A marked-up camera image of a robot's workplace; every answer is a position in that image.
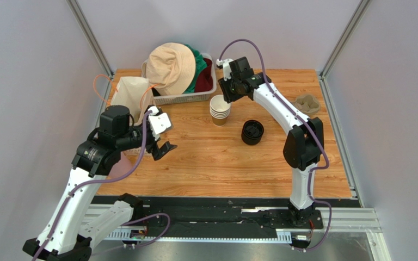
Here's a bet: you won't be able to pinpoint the white paper bag orange handles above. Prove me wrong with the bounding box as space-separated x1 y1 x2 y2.
94 76 155 157

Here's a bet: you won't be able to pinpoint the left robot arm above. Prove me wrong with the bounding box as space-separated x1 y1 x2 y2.
23 105 175 260

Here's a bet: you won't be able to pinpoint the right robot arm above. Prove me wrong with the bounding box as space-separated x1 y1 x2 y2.
216 57 324 226

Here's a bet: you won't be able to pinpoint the stack of paper cups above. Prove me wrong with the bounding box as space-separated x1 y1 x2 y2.
210 95 231 127

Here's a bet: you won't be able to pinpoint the pink plastic cup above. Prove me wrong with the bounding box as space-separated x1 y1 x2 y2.
108 152 133 179

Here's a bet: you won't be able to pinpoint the dark red cloth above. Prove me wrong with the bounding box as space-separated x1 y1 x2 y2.
194 58 213 93

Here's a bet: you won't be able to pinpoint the white plastic basket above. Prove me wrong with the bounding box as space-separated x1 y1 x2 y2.
151 53 217 105

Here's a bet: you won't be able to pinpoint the green cloth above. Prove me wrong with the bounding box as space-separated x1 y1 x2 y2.
183 44 207 94

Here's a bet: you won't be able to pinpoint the stack of black lids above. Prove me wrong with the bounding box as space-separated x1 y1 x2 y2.
241 120 264 146

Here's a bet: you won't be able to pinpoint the beige bucket hat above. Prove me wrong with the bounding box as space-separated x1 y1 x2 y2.
142 42 196 96

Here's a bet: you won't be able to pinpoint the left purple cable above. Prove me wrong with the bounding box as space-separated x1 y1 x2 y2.
30 110 170 261

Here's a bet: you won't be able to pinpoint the purple cable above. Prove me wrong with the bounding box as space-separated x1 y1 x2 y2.
218 39 333 252
30 110 170 261

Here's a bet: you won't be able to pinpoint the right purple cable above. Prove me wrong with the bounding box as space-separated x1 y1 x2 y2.
218 39 333 252

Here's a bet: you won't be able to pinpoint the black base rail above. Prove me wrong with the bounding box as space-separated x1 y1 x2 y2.
82 195 362 240

